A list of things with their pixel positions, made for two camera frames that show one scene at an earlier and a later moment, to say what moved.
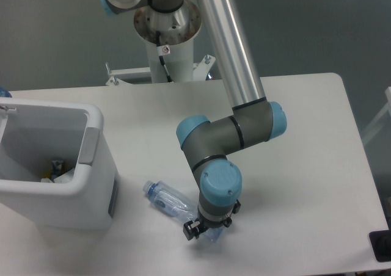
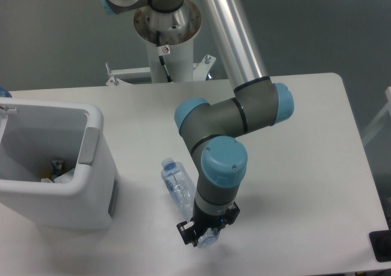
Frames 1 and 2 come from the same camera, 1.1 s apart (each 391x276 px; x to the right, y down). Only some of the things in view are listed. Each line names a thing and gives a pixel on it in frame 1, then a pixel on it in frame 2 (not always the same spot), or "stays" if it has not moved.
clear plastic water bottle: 180,206 to 182,190
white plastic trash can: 32,134 stays
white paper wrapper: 65,177 stays
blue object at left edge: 4,93 stays
